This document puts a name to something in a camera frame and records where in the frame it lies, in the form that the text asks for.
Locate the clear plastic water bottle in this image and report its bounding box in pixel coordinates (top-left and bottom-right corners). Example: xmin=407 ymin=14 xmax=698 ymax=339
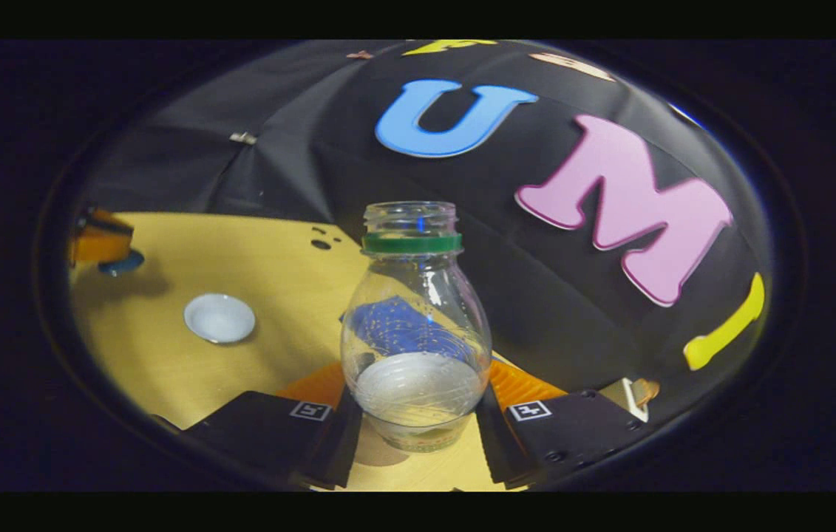
xmin=340 ymin=201 xmax=493 ymax=454

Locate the dark blue teacup lid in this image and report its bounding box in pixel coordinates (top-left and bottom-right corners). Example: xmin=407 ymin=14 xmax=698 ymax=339
xmin=98 ymin=249 xmax=146 ymax=278

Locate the white teacup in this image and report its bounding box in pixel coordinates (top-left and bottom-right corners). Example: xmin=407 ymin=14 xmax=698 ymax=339
xmin=183 ymin=293 xmax=256 ymax=345

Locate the black backdrop cloth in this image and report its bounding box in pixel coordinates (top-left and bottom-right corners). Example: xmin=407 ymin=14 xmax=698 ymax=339
xmin=78 ymin=41 xmax=773 ymax=429

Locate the blue towel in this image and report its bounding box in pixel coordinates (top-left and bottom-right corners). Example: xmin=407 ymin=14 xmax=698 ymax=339
xmin=340 ymin=296 xmax=501 ymax=364

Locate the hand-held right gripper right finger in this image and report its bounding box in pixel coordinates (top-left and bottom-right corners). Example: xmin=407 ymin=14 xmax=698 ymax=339
xmin=475 ymin=358 xmax=648 ymax=490

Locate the white toaster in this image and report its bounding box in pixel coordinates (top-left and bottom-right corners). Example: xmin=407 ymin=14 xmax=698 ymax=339
xmin=599 ymin=377 xmax=651 ymax=423

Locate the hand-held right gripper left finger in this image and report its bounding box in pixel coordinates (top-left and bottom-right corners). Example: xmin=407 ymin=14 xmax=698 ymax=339
xmin=155 ymin=361 xmax=364 ymax=490

